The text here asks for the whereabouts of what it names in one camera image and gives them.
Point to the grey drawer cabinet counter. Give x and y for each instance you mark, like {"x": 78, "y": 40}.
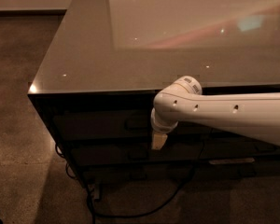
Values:
{"x": 118, "y": 54}

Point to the middle left drawer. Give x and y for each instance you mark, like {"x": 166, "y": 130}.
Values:
{"x": 111, "y": 154}

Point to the middle right drawer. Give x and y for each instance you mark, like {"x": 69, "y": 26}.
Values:
{"x": 238, "y": 150}

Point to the grey drawer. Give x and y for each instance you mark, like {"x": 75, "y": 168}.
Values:
{"x": 103, "y": 124}

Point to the top right drawer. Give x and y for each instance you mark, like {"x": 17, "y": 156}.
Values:
{"x": 217, "y": 133}

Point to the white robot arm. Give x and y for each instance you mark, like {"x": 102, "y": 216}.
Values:
{"x": 255, "y": 115}

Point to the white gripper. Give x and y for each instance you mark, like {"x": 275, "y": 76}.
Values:
{"x": 160, "y": 128}

